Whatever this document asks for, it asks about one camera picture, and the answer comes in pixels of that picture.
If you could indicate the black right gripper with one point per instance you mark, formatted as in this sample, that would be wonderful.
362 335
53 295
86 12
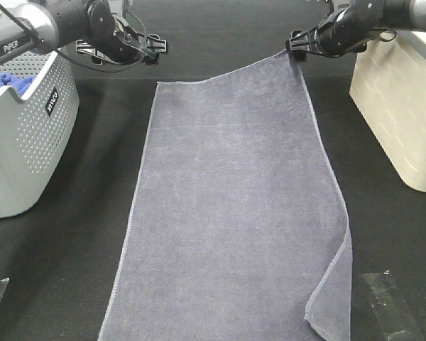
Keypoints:
330 39

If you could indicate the clear tape strip right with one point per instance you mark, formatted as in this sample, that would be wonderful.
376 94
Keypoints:
395 320

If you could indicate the grey-purple towel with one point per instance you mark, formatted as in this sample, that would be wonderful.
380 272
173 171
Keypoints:
238 229

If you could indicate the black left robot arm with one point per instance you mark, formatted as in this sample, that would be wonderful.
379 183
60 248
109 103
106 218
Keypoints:
43 27

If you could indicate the black table mat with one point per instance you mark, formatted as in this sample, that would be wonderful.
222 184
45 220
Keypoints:
61 256

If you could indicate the blue towel in basket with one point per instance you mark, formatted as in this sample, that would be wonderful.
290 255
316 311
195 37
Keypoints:
20 85

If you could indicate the cream white storage bin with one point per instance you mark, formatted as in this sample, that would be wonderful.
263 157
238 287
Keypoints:
389 89

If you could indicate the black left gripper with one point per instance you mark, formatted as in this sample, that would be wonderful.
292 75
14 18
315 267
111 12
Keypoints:
111 40

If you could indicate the grey perforated laundry basket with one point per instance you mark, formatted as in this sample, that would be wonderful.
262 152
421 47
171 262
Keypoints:
34 128

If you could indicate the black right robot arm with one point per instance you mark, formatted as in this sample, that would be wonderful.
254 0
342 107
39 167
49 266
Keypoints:
350 25

